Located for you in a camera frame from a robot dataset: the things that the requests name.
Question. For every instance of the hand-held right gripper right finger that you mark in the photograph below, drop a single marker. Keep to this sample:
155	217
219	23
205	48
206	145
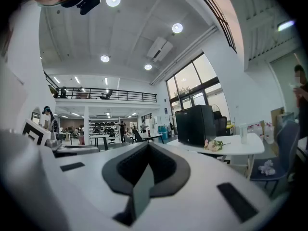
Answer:
204	189

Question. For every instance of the white rounded table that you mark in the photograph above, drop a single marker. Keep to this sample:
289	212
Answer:
240	148

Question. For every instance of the shelf of black helmets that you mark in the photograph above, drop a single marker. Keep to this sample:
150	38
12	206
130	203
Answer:
104	126

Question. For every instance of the black balcony railing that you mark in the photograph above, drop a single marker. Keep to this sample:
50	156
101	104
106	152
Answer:
108	88

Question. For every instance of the pink flower bouquet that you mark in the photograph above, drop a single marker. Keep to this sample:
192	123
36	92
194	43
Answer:
213	145

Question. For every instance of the person's torso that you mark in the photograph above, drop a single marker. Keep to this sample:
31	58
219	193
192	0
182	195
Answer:
24	56

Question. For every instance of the row of clear plastic jugs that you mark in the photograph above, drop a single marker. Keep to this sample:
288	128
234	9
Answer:
262	131

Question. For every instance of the blue wrapped bundle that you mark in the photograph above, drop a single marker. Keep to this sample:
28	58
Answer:
163	132

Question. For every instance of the black mini fridge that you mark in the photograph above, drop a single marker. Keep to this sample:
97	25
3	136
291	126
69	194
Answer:
211	124

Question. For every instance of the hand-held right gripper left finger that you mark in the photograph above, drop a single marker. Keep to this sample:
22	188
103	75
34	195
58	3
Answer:
91	177

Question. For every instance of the black office chair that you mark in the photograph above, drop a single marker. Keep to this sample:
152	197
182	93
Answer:
221	125

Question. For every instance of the black cantilever chair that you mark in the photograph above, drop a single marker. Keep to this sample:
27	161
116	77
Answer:
137	135

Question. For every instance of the translucent cup with pale lid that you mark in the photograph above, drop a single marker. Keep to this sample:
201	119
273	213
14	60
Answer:
243	133

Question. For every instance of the black head-worn camera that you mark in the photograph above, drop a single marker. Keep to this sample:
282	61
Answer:
90	2

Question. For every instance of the round ceiling light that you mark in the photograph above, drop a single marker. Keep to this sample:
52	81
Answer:
113	0
177	28
148	67
105	58

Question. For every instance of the black pedestal fan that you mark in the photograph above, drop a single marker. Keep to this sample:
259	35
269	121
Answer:
217	108

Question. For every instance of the brown cardboard sheet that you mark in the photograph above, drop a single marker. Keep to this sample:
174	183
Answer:
276	115

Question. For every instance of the large black framed window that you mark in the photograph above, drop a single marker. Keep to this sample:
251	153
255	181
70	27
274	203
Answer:
190	78

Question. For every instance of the black framed glass doors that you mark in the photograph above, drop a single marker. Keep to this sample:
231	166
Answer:
192	101

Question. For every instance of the grey table with black legs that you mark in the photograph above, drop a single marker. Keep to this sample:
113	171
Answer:
152	135

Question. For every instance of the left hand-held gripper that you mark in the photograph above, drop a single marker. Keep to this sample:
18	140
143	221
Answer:
36	132

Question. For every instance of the white ceiling air conditioner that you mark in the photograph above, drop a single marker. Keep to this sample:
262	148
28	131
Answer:
160	49

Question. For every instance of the dark blue chair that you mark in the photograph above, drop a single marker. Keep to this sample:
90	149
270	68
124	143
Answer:
286	148

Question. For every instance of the cola bottle with red cap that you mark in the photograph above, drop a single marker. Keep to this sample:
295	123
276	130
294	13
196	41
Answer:
149	133

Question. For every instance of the white crumpled tissue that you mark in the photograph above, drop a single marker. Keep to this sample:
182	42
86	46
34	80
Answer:
266	168

